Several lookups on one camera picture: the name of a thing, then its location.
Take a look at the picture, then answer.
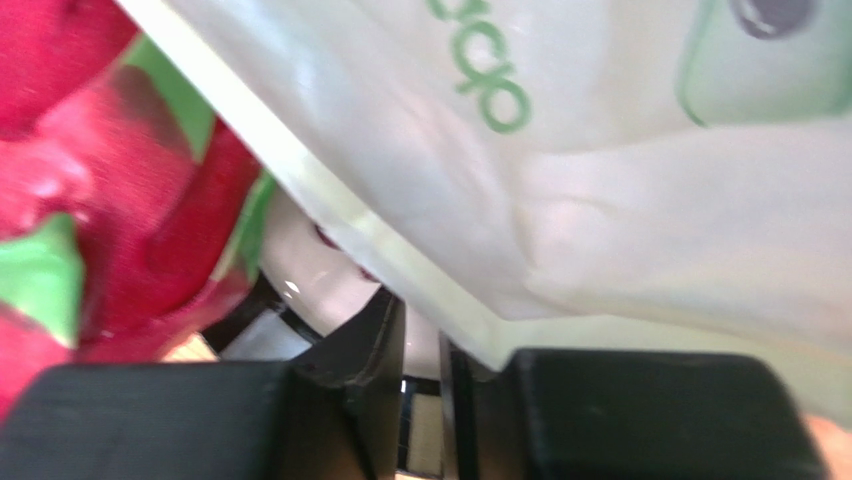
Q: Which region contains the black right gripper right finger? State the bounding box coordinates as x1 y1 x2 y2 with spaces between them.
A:
440 338 830 479

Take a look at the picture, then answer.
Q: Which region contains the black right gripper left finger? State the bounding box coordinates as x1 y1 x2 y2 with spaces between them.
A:
1 289 405 479

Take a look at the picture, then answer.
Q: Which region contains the translucent plastic bag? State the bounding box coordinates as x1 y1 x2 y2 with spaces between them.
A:
124 1 851 426

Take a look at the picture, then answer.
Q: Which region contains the red dragon fruit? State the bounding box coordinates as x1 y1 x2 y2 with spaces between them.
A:
1 1 273 412

